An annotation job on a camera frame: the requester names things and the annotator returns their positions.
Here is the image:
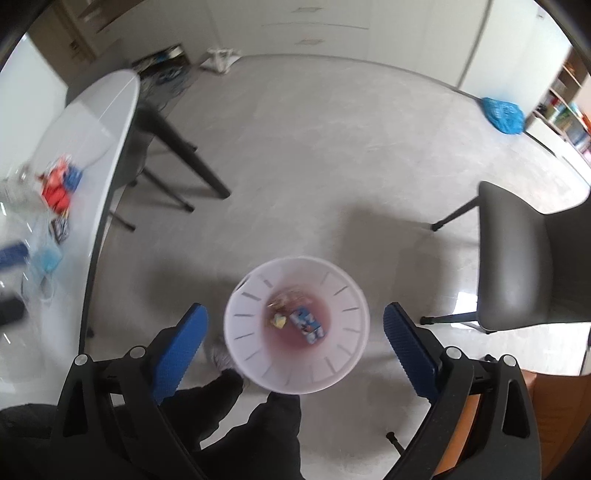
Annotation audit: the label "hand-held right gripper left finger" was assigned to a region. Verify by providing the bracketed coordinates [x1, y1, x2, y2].
[46, 302, 208, 480]

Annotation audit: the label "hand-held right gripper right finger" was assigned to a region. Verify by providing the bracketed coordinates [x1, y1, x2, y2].
[383, 302, 543, 480]

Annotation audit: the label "white plastic trash bin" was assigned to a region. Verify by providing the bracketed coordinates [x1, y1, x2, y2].
[223, 257, 370, 395]

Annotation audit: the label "person's left sneaker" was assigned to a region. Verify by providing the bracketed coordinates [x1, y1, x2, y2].
[210, 344, 250, 386]

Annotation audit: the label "blue snack wrapper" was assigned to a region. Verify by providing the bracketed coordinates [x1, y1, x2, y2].
[288, 307, 326, 346]

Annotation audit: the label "pink crumpled wrapper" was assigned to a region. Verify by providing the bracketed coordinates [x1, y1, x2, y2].
[268, 288, 305, 311]

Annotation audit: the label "person's black trousers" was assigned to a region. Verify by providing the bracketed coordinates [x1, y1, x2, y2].
[0, 369, 303, 480]

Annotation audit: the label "grey padded chair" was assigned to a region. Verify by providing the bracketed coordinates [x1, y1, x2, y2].
[420, 181, 591, 335]

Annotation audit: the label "light blue packet on table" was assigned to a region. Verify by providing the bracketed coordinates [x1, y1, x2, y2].
[28, 242, 65, 301]

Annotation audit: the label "small dark packet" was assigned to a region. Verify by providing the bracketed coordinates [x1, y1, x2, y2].
[48, 215, 72, 243]

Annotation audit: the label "dark blue flat object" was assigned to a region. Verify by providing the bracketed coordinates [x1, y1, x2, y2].
[0, 241, 28, 268]

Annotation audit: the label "red snack packet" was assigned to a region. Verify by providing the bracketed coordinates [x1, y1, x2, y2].
[39, 154, 84, 213]

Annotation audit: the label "white oval table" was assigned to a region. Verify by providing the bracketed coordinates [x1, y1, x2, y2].
[0, 69, 232, 411]

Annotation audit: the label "blue plastic bag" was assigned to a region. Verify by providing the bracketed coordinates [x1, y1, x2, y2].
[480, 96, 526, 136]

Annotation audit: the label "wooden bookshelf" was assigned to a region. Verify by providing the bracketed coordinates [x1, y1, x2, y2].
[526, 46, 591, 167]

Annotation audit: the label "dark storage box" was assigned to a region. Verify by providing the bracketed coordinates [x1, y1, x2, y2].
[131, 44, 192, 93]

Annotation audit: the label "white tote bag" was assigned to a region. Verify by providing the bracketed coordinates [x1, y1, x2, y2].
[199, 47, 242, 73]

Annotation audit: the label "white built-in cabinet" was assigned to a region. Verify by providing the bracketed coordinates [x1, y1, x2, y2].
[185, 0, 495, 90]

